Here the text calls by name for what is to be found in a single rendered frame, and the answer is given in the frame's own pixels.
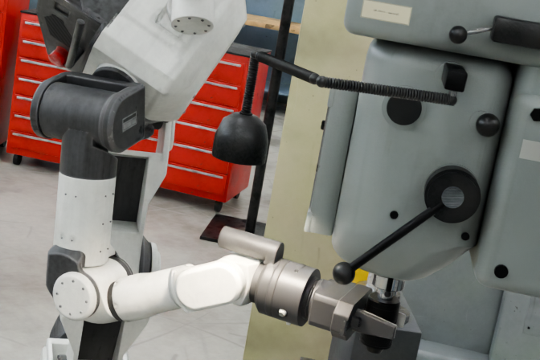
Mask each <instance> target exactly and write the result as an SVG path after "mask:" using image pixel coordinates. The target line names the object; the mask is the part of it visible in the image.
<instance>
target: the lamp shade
mask: <svg viewBox="0 0 540 360"><path fill-rule="evenodd" d="M267 151H268V133H267V128H266V124H265V123H264V122H263V121H262V120H261V119H260V118H259V117H258V116H256V115H254V114H252V113H243V112H242V111H239V112H234V113H232V114H230V115H228V116H226V117H224V118H223V119H222V121H221V123H220V125H219V127H218V129H217V131H216V132H215V138H214V143H213V149H212V156H213V157H215V158H218V159H219V160H222V161H225V162H230V163H234V164H239V165H245V166H260V165H263V164H264V163H265V161H266V156H267Z"/></svg>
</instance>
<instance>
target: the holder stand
mask: <svg viewBox="0 0 540 360"><path fill-rule="evenodd" d="M366 282H367V280H363V281H359V282H357V283H354V282H351V283H349V284H351V285H353V286H355V285H356V284H361V285H365V286H366ZM395 297H397V298H399V300H400V301H401V304H400V308H399V311H401V312H403V313H406V314H407V317H406V321H405V324H404V327H403V328H400V327H397V329H396V332H395V338H394V339H393V342H392V346H391V348H389V349H387V350H383V351H382V352H381V353H380V354H374V353H371V352H369V351H368V350H367V349H366V346H365V345H364V344H362V343H361V342H360V339H359V338H360V333H357V332H354V333H353V335H352V336H351V337H350V338H349V339H348V340H347V341H346V340H343V339H340V338H337V337H333V336H332V340H331V344H330V349H329V357H328V360H416V358H417V354H418V350H419V344H420V339H421V336H422V333H421V331H420V329H419V327H418V325H417V323H416V320H415V318H414V316H413V314H412V312H411V310H410V308H409V306H408V304H407V301H406V299H405V297H404V295H403V293H402V291H400V292H397V295H395Z"/></svg>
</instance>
